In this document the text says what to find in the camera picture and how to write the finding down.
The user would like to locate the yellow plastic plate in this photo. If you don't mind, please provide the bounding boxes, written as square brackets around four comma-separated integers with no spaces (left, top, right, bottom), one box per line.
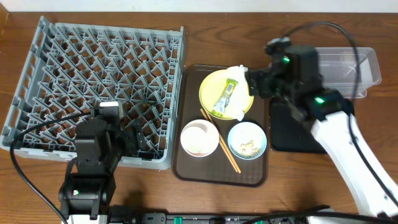
[199,69,254,120]

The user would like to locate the black plastic tray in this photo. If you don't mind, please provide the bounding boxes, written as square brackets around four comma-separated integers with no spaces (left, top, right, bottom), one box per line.
[269,98,326,154]

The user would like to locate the rice and nut scraps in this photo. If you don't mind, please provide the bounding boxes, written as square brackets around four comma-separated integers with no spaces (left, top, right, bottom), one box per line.
[237,140,259,157]

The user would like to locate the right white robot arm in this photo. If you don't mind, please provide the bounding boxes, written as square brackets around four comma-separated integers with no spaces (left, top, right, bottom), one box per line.
[245,45,397,220]

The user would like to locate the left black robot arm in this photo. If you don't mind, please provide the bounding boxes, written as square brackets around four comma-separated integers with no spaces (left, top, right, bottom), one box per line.
[59,118,146,221]

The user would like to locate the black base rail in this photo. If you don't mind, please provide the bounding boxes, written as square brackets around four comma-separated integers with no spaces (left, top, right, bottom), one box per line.
[107,205,333,224]

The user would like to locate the pink plastic bowl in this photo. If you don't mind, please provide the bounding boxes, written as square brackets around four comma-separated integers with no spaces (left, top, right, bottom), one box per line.
[180,119,219,157]

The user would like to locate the light blue plastic bowl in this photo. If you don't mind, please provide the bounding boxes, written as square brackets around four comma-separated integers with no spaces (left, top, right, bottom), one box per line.
[228,122,267,160]

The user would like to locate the grey plastic dishwasher rack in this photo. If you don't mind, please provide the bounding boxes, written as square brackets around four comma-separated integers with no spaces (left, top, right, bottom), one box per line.
[1,17,186,170]

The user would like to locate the white paper napkin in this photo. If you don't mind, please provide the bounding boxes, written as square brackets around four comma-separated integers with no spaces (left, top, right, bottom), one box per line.
[227,65,249,121]

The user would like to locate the green silver snack wrapper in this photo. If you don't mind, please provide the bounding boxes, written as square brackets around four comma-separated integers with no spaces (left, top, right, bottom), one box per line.
[211,78,239,117]

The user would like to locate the clear plastic waste bin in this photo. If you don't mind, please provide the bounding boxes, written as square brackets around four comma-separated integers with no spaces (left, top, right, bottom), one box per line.
[269,47,382,100]

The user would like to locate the brown plastic serving tray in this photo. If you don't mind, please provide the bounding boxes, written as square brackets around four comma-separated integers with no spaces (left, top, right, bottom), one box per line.
[171,65,268,187]

